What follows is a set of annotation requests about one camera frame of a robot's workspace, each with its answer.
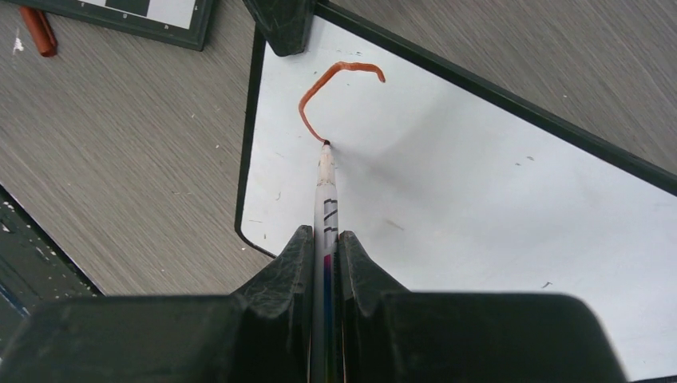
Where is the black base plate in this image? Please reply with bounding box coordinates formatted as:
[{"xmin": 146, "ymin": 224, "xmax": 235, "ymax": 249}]
[{"xmin": 1, "ymin": 188, "xmax": 101, "ymax": 349}]

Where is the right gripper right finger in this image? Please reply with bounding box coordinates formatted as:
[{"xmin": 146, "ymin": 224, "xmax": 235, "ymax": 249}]
[{"xmin": 338, "ymin": 231, "xmax": 626, "ymax": 382}]

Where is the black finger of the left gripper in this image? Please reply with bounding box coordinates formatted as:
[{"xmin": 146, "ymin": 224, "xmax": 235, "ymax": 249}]
[{"xmin": 243, "ymin": 0, "xmax": 317, "ymax": 57}]

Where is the white whiteboard black frame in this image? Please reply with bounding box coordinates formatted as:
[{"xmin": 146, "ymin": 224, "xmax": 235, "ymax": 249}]
[{"xmin": 235, "ymin": 4, "xmax": 676, "ymax": 381}]

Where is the red white marker pen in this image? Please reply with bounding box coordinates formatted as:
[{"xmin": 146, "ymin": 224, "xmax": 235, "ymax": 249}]
[{"xmin": 310, "ymin": 141, "xmax": 338, "ymax": 382}]

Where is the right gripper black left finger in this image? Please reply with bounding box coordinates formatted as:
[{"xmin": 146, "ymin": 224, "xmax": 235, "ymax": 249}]
[{"xmin": 1, "ymin": 225, "xmax": 314, "ymax": 382}]

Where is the black white chessboard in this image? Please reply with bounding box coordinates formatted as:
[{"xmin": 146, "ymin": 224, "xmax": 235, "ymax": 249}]
[{"xmin": 9, "ymin": 0, "xmax": 216, "ymax": 51}]

